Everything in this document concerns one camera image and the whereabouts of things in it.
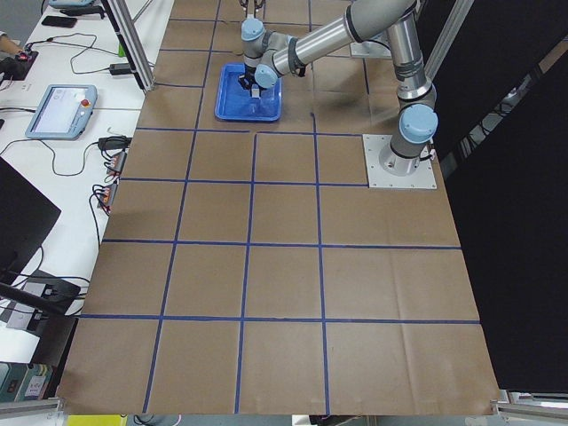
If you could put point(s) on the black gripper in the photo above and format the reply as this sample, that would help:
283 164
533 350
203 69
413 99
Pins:
245 82

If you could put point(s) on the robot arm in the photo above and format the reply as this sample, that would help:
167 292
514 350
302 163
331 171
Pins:
269 55

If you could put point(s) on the blue plastic tray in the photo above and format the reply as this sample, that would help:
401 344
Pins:
235 104

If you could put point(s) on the black power adapter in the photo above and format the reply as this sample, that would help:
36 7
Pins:
119 69

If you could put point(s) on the teach pendant tablet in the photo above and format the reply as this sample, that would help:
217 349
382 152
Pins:
63 113

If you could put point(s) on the brown paper table cover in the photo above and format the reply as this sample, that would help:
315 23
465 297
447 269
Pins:
248 268

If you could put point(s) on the black smartphone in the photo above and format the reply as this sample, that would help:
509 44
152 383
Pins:
59 21

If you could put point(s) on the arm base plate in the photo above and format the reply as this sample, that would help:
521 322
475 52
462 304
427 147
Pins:
370 50
386 170

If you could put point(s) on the aluminium frame post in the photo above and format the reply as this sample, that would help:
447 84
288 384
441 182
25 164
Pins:
118 13

